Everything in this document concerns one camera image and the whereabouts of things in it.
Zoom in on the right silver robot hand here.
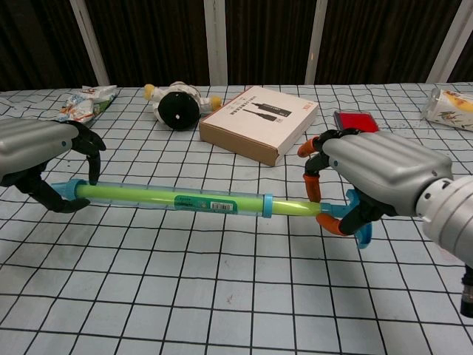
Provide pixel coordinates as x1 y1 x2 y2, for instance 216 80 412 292
297 127 454 237

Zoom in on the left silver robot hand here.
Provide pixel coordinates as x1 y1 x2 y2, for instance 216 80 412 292
0 118 107 213

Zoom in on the blue green water pump toy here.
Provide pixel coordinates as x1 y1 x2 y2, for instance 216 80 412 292
50 179 373 251

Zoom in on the red ink pad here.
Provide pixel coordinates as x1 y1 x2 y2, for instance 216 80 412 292
333 109 380 134

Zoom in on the crumpled snack bag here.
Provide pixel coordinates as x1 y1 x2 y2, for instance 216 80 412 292
57 84 118 124

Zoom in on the snack bag right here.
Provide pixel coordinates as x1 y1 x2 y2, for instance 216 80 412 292
421 87 473 132

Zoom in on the white cardboard product box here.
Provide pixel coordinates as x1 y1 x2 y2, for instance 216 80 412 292
198 85 320 167

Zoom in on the astronaut plush toy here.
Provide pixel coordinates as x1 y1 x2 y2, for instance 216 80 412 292
143 81 223 131

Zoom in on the black-checked light tablecloth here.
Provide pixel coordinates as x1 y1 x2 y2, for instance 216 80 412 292
0 81 473 355

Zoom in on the white frame post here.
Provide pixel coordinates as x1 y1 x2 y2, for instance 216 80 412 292
303 0 328 86
69 0 111 87
203 0 227 87
424 0 473 84

